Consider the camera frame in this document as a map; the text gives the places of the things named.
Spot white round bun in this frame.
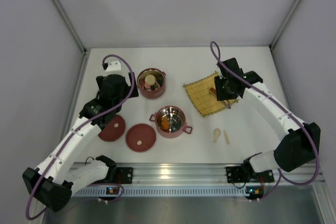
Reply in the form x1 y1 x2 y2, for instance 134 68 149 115
145 74 156 86

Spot black sushi roll with orange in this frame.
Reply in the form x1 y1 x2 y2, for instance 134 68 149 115
156 78 163 85

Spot dark red lid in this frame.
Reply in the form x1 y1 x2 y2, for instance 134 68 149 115
98 115 126 142
125 123 156 153

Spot orange fried food piece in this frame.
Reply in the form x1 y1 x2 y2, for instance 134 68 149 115
161 117 170 131

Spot pink steel-lined pot with handles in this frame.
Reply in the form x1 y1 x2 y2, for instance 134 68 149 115
149 105 193 138

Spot metal tongs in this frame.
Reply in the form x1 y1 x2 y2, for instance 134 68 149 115
211 93 232 109

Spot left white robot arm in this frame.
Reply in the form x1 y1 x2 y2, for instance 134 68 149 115
23 73 139 212

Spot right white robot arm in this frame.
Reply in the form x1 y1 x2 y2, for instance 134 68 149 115
214 58 321 184

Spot dark red steel-lined pot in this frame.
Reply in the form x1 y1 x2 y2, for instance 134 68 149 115
137 68 166 99

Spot bamboo serving mat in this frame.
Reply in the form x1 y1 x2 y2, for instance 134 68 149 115
183 71 238 117

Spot cream small spoon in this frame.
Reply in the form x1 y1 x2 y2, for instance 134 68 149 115
213 128 221 143

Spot cream small stick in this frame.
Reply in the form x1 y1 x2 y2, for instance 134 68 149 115
223 130 230 145

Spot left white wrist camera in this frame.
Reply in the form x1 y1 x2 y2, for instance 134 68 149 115
102 60 122 73

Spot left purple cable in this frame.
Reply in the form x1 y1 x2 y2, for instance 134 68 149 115
26 55 134 221

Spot left black base bracket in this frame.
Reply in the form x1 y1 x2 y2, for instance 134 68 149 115
115 167 133 184

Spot black base bracket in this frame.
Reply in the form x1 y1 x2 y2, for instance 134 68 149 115
115 167 133 184
225 166 246 184

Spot right black base bracket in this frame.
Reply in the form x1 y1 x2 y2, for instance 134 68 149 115
225 166 246 184

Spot aluminium mounting rail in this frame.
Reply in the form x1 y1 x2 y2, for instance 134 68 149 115
73 163 315 198

